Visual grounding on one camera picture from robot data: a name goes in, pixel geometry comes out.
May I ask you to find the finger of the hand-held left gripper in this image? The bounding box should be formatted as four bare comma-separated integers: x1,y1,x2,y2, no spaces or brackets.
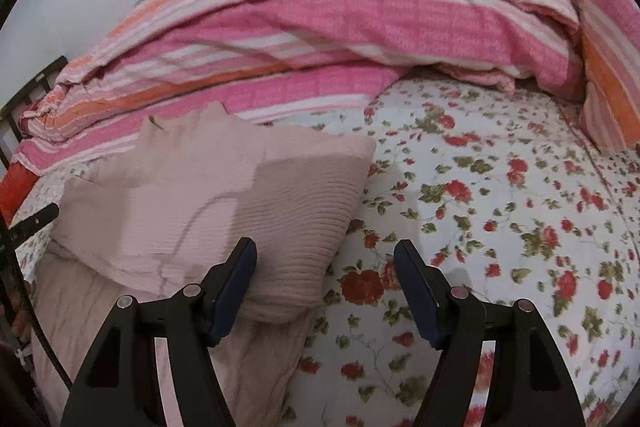
9,204,60,245

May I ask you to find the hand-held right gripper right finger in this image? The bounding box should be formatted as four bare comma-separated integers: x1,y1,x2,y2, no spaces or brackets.
393,239,586,427

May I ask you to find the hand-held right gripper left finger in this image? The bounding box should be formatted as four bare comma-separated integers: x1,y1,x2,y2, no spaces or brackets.
60,237,258,427

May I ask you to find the pink knit sweater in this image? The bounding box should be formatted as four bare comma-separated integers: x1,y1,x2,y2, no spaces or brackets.
30,102,377,427

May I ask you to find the orange red pillow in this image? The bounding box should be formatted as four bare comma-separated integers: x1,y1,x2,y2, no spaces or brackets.
0,157,41,225

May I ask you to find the floral bed sheet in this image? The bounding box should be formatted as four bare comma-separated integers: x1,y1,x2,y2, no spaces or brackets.
10,77,640,427

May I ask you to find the dark wooden bed headboard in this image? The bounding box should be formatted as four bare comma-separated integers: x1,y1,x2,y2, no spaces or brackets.
0,55,68,168

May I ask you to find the pink striped quilt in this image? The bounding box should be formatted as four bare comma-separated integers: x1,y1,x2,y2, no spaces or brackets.
17,0,640,175

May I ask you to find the black cable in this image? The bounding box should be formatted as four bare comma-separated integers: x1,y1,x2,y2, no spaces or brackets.
0,212,73,392

